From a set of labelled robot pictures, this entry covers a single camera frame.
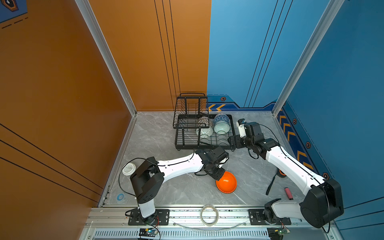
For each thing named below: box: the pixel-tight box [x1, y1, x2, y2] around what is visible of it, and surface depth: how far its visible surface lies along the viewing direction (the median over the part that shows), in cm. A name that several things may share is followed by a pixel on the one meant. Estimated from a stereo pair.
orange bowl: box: [215, 171, 238, 194], surface depth 81 cm
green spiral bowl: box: [213, 122, 231, 133], surface depth 107 cm
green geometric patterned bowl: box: [196, 127, 213, 139], surface depth 106 cm
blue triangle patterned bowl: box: [213, 113, 230, 125], surface depth 111 cm
